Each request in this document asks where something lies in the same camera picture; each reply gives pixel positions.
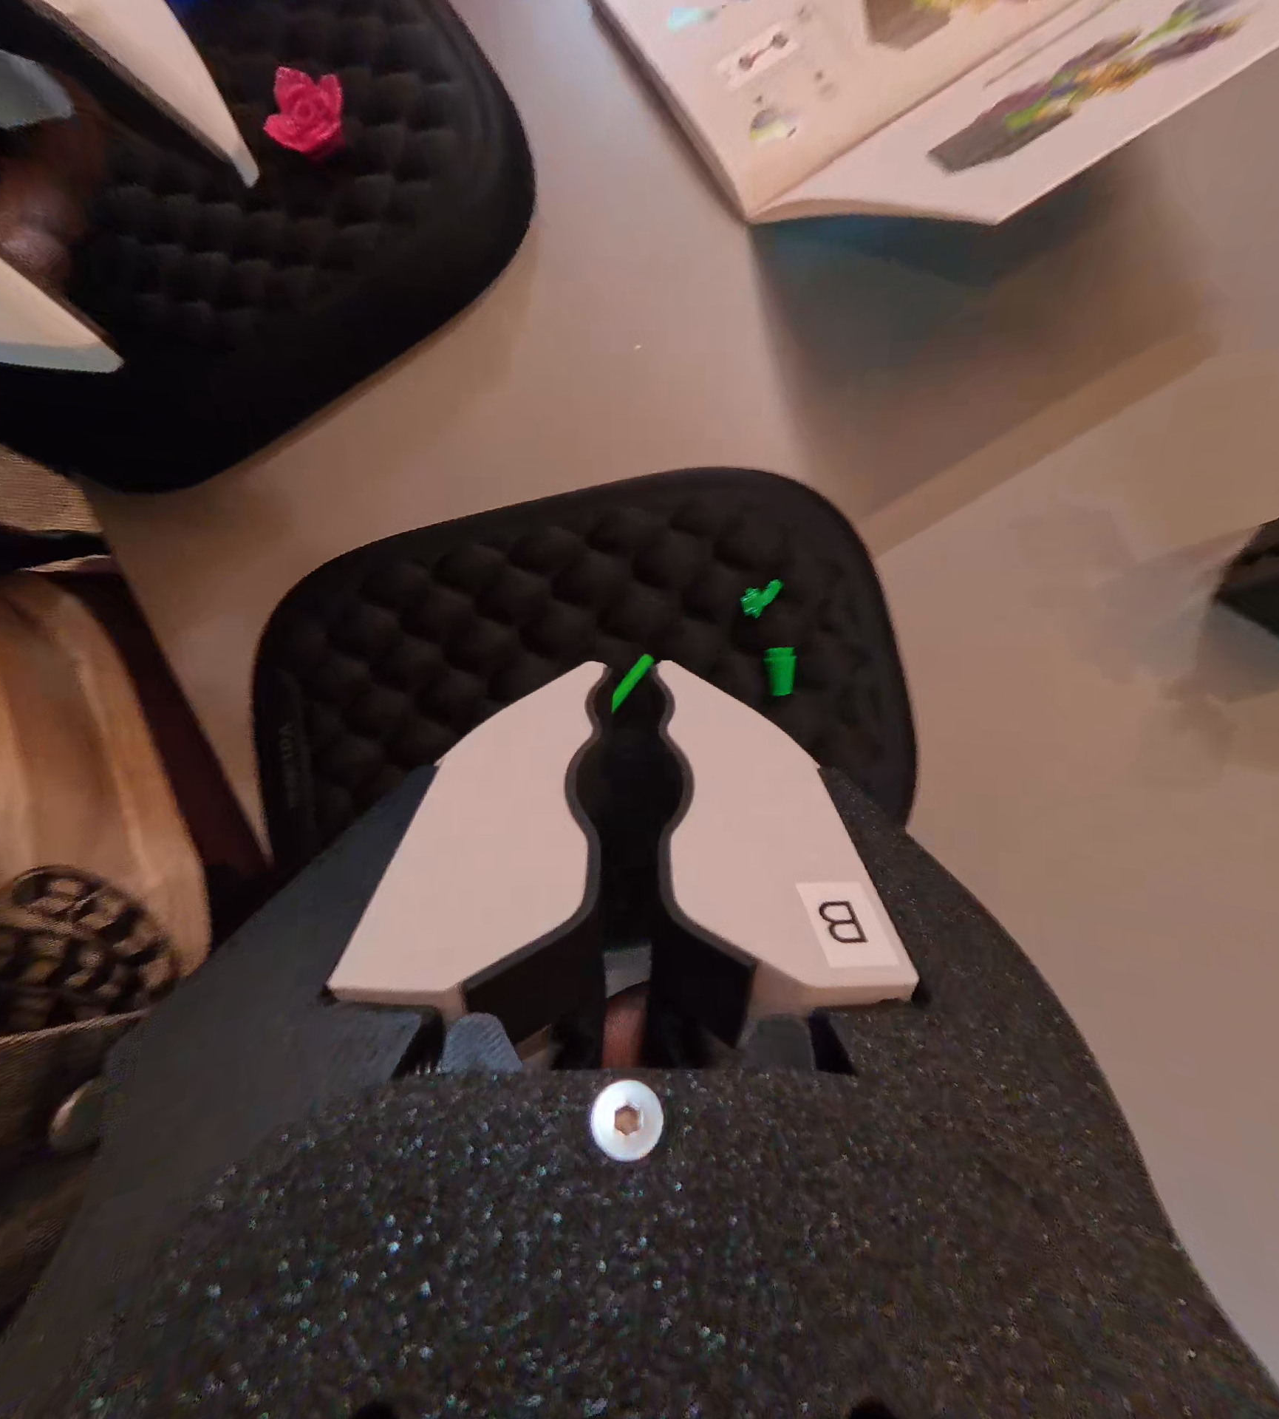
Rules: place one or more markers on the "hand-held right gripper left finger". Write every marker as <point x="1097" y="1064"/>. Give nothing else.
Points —
<point x="473" y="875"/>

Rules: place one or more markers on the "black foam pad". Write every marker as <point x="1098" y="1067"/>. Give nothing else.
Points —
<point x="263" y="279"/>
<point x="485" y="623"/>

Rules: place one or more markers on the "green lego cone piece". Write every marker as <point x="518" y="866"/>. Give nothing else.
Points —
<point x="782" y="671"/>

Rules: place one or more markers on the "person's right hand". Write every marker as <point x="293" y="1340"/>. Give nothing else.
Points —
<point x="629" y="1023"/>

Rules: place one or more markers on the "red flower lego piece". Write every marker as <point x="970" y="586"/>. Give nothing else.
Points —
<point x="308" y="112"/>

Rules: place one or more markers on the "person's left hand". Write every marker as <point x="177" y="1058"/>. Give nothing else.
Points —
<point x="30" y="211"/>

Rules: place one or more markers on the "person's beige printed shirt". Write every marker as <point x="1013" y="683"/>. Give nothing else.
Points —
<point x="42" y="776"/>

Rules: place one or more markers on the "curved green lego piece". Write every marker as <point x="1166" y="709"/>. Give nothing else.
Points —
<point x="761" y="600"/>

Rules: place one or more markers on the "lego instruction booklet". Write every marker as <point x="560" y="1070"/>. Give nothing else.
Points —
<point x="815" y="112"/>

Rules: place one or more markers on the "green lego rod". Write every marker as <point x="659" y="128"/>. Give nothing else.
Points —
<point x="630" y="680"/>

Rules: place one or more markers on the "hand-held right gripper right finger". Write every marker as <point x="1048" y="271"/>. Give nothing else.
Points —
<point x="771" y="866"/>

